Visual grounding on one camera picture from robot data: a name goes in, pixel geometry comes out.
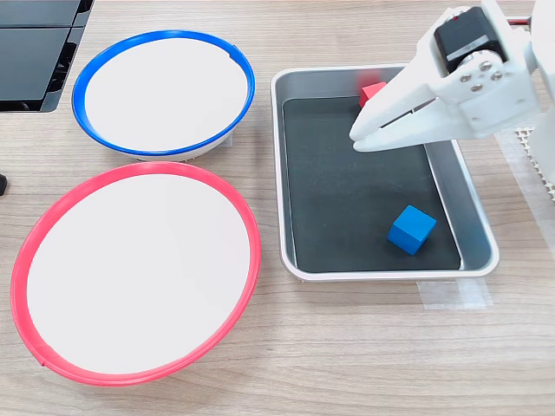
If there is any red cube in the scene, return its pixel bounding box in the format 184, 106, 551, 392
358, 81, 388, 109

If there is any blue cube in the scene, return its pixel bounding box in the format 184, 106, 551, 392
387, 205, 438, 257

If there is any steel tray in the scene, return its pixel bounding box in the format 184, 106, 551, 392
270, 63, 500, 283

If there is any black tray mat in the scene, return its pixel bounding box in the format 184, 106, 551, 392
281, 94, 461, 274

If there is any long clear tape strip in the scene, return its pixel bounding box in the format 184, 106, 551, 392
496, 128, 555, 253

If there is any clear tape piece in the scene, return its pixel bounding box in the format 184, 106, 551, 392
415, 279, 493, 310

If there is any blue-rimmed white plate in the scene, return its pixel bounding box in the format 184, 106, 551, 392
71, 29, 257, 163

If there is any red-rimmed white plate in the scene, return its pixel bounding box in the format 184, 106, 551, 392
10, 161, 263, 387

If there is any black panelled device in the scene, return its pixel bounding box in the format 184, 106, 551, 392
0, 0, 95, 114

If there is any pale perforated base plate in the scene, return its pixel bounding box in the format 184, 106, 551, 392
513, 124, 555, 201

